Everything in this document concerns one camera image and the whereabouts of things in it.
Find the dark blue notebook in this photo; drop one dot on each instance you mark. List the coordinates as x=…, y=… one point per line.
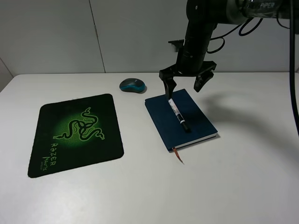
x=171, y=132

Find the black white marker pen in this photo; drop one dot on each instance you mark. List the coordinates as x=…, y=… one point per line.
x=179, y=116

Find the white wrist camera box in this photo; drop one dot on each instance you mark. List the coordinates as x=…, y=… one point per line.
x=177, y=44

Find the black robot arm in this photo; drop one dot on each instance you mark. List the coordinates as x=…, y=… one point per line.
x=203, y=18

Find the teal grey computer mouse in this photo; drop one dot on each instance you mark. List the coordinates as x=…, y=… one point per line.
x=132, y=85

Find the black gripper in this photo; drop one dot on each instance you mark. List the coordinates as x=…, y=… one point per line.
x=187, y=65

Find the black green Razer mouse pad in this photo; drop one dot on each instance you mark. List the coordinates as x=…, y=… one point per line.
x=75, y=133

